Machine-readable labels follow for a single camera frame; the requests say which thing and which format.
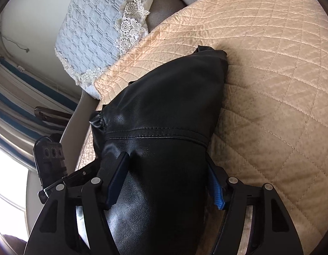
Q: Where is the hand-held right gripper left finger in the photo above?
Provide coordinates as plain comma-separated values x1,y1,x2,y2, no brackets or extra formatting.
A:
24,151,128,255

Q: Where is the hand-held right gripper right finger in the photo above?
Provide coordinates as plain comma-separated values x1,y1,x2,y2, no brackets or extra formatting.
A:
206,153,304,255

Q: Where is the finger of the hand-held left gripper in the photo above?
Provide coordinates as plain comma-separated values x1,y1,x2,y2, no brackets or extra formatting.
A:
64,162,99,188

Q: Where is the black leather jacket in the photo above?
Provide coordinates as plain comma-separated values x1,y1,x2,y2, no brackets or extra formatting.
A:
89,46,228,255

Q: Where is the window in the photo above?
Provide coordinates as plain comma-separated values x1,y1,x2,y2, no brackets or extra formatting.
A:
0,143,29,234

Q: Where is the blue striped white curtain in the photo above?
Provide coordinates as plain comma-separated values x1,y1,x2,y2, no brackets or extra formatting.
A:
0,53,82,170

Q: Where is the beige quilted mat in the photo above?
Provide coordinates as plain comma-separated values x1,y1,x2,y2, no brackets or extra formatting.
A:
75,0,328,255

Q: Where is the blue quilted lace-trimmed pillow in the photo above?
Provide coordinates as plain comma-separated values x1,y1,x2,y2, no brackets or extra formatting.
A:
54,0,160,100

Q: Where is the dark brown wooden frame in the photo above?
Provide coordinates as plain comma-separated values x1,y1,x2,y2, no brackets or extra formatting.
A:
34,106,74,128

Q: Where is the thin wall wire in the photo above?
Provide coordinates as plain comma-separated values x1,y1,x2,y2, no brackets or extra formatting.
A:
0,32,30,54

